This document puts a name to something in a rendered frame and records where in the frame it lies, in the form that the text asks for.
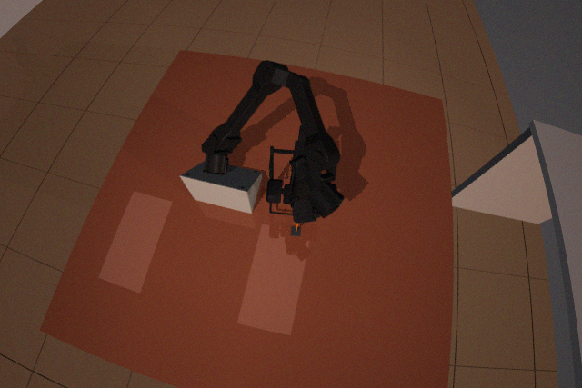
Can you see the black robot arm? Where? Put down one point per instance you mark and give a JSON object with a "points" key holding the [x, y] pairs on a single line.
{"points": [[320, 148]]}

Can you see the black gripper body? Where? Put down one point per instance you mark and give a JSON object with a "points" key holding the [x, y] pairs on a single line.
{"points": [[274, 191]]}

